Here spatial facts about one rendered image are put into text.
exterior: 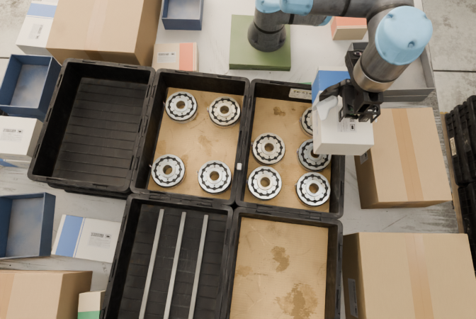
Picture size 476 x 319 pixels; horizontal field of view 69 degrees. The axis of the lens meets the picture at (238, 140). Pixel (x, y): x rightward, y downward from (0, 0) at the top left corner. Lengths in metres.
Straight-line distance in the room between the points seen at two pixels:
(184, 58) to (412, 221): 0.98
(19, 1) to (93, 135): 1.79
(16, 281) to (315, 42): 1.27
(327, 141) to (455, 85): 1.75
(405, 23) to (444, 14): 2.17
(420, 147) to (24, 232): 1.31
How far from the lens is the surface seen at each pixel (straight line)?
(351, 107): 0.75
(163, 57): 1.35
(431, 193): 1.20
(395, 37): 0.57
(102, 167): 1.19
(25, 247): 1.39
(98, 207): 1.30
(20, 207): 1.42
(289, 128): 1.15
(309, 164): 1.10
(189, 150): 1.13
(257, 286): 1.07
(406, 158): 1.19
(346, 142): 0.83
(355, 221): 1.27
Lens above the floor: 1.90
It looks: 72 degrees down
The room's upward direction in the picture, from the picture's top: 1 degrees counter-clockwise
